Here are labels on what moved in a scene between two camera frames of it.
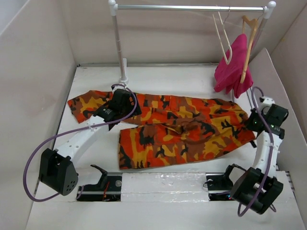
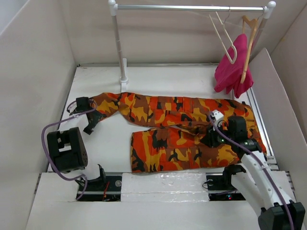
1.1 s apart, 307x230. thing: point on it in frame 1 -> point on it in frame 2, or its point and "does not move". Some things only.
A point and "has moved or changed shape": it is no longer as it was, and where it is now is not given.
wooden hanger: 253,26 does not move
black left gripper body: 127,110 -> 96,117
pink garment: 228,76 does not move
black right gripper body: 253,121 -> 215,138
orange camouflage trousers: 163,129 has moved or changed shape
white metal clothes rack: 267,10 does not move
